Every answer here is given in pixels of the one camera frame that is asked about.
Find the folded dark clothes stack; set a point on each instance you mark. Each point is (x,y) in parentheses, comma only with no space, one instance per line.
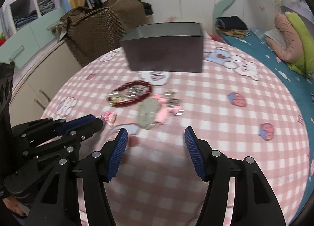
(232,26)

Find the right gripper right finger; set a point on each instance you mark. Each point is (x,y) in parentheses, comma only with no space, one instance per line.
(214,167)

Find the person's left hand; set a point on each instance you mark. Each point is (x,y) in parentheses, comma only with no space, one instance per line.
(14,206)

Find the green rolled quilt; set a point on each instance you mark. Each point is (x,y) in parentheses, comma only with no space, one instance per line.
(304,65)

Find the pink checkered tablecloth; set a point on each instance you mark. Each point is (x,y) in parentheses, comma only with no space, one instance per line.
(245,102)

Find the pink bunny charm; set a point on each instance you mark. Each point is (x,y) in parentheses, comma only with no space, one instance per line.
(109,118)

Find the black cloth on cover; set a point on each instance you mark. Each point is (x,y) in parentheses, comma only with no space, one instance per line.
(147,8)

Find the pink rolled quilt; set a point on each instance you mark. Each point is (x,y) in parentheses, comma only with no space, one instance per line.
(284,40)

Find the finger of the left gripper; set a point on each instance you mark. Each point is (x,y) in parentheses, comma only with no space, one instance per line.
(68,126)
(51,142)

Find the purple shelf unit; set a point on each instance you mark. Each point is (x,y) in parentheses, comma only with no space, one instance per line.
(40,15)

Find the mint drawer cabinet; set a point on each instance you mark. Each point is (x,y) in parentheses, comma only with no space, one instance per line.
(30,39)

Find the pale green jade pendant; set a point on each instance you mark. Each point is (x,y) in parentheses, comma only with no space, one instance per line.
(147,111)

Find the grey metal tin box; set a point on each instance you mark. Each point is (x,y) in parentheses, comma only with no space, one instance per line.
(169,46)

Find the brown dotted fabric cover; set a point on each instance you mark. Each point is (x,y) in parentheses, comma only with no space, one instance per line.
(90,33)

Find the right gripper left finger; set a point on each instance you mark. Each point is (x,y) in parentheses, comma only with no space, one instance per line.
(99,168)

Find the pink figure charm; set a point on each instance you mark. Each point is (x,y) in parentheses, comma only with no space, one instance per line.
(163,111)

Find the silver keychain cluster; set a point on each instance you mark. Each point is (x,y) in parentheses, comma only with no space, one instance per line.
(173,103)

